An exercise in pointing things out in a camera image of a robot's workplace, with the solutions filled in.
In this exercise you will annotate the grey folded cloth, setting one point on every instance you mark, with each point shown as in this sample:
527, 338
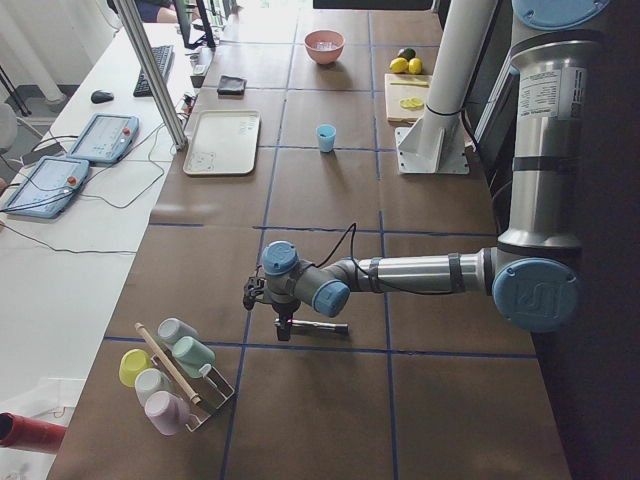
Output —
231, 86

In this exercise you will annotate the white cup lower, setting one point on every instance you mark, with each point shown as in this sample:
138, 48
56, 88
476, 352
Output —
150, 381

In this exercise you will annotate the pile of clear ice cubes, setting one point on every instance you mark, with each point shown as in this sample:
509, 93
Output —
325, 46

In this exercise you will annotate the teach pendant far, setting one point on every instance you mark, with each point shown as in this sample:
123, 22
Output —
105, 139

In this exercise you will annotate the metal cup rack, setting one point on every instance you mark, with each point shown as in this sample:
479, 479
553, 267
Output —
207, 394

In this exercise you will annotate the black computer mouse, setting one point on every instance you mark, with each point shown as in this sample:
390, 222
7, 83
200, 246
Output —
100, 96

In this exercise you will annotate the teach pendant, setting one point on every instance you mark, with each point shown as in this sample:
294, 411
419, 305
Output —
105, 139
48, 188

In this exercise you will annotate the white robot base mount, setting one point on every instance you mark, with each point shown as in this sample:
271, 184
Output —
435, 142

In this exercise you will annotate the pink cup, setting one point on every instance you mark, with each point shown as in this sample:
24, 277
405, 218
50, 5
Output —
167, 412

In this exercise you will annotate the teach pendant near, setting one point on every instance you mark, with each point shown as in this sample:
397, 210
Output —
48, 188

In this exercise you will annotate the light blue cup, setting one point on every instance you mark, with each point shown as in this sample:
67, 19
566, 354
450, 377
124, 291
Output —
326, 134

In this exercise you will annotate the grey cup upper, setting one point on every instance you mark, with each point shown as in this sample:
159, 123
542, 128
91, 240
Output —
173, 329

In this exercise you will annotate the yellow cup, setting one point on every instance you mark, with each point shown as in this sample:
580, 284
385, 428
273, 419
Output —
132, 363

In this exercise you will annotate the aluminium frame post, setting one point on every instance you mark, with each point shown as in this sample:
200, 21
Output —
133, 25

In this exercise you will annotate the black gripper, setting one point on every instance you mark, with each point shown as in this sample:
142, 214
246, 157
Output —
281, 310

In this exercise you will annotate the cream bear tray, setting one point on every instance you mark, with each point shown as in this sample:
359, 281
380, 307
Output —
224, 143

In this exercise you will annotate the wooden cutting board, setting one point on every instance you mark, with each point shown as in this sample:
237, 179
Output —
399, 86

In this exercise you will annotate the green avocado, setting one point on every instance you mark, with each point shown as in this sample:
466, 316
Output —
407, 53

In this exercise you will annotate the lemon slices stack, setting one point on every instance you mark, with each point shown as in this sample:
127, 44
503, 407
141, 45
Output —
412, 103

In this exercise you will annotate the red cylinder object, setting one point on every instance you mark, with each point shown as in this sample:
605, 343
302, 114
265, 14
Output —
29, 434

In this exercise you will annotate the yellow lemon lower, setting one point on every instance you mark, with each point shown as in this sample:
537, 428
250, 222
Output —
399, 65

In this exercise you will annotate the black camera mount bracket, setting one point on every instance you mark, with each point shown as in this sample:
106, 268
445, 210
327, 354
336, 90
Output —
254, 291

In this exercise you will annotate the yellow lemon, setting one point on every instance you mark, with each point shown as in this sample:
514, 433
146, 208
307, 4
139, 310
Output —
399, 65
415, 66

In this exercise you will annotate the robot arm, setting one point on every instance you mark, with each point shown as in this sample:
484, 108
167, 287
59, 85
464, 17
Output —
530, 273

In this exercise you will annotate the pink bowl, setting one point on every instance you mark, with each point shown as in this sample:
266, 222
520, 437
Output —
324, 57

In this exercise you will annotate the yellow lemon upper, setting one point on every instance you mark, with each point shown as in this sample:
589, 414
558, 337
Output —
415, 66

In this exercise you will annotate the green cup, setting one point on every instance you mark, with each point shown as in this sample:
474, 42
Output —
192, 355

